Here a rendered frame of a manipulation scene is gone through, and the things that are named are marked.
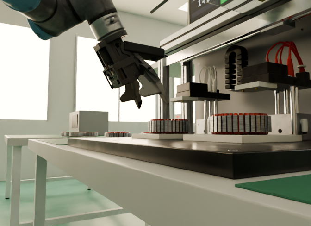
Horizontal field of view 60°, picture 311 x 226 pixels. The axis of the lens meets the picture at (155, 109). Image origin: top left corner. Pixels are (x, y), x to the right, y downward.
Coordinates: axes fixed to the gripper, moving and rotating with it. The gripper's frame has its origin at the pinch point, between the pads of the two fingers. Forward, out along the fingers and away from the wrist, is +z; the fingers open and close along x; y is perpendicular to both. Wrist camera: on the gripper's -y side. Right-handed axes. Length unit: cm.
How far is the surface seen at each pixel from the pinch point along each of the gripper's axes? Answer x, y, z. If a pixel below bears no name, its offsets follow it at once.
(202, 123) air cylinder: -1.2, -12.1, 11.9
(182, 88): -0.2, -10.4, -0.2
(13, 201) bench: -137, 48, 31
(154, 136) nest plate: 5.3, 6.6, 5.1
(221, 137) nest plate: 27.3, 6.5, 5.0
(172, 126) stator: 5.0, 0.8, 5.8
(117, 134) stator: -44.4, -2.4, 10.6
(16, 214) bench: -137, 50, 39
